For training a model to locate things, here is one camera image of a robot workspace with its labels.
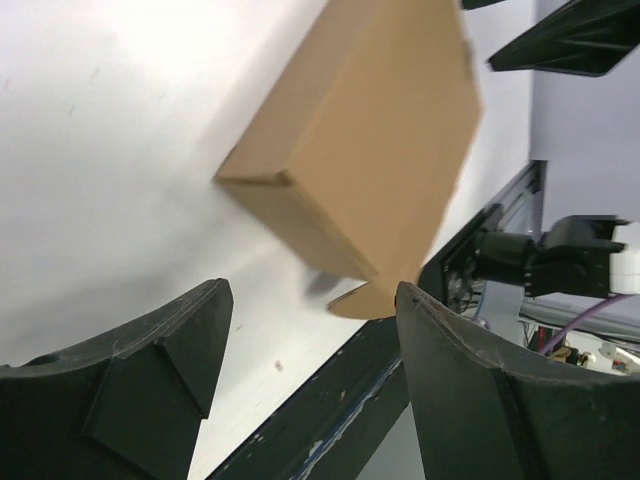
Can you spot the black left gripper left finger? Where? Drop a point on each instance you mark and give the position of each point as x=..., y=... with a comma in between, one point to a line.
x=126, y=404

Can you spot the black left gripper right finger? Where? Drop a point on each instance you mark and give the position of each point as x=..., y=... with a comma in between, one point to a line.
x=486, y=408

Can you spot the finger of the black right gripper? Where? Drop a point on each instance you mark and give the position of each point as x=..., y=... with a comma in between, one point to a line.
x=477, y=4
x=585, y=38

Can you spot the brown cardboard box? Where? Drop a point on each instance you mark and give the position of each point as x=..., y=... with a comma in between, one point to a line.
x=353, y=157

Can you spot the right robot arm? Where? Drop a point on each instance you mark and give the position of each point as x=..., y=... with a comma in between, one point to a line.
x=582, y=255

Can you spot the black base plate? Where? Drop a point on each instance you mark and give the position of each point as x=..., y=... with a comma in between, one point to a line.
x=332, y=424

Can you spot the aluminium table frame rail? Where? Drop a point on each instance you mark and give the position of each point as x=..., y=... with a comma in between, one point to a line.
x=521, y=200

